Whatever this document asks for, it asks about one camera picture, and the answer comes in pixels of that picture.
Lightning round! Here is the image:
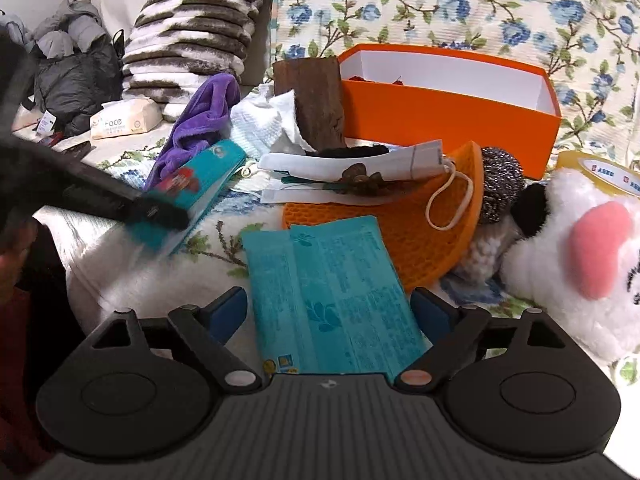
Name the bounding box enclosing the yellow packing tape roll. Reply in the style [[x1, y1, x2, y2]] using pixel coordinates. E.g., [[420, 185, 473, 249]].
[[555, 151, 640, 198]]

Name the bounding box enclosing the beige tissue pack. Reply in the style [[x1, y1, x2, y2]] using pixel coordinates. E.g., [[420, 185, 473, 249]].
[[90, 98, 163, 140]]

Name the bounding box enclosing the brown wooden block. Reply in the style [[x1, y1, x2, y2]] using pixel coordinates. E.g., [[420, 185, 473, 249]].
[[272, 56, 346, 152]]

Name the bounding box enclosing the steel wool scrubber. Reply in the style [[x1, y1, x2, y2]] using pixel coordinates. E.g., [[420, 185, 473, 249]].
[[478, 148, 525, 224]]

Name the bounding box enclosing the floral blue bedspread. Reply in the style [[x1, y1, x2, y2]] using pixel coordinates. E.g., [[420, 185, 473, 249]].
[[40, 0, 639, 330]]

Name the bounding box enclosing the orange cardboard box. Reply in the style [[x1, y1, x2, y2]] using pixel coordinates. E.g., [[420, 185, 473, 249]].
[[338, 44, 562, 180]]

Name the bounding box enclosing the orange silicone honeycomb mat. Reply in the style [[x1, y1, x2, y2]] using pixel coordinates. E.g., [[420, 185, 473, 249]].
[[282, 142, 484, 292]]

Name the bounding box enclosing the white knit cloth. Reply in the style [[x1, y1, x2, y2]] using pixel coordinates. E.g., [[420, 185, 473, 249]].
[[228, 84, 316, 159]]

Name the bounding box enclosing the dark grey jacket pile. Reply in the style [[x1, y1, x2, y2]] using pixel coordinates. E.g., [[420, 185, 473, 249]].
[[1, 0, 125, 138]]

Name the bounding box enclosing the purple fleece cloth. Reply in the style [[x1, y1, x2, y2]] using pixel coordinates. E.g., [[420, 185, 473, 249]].
[[143, 73, 240, 191]]

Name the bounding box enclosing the teal wipes packet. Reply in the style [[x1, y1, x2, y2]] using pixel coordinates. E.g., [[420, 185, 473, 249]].
[[127, 140, 246, 256]]

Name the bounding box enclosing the white plush cat toy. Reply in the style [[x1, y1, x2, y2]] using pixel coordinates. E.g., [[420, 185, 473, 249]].
[[500, 168, 639, 363]]

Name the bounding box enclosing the teal tissue packet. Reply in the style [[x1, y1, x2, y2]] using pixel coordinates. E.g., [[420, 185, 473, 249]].
[[242, 216, 431, 379]]

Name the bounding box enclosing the black pompom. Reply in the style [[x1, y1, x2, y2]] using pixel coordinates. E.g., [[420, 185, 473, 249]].
[[510, 183, 548, 238]]

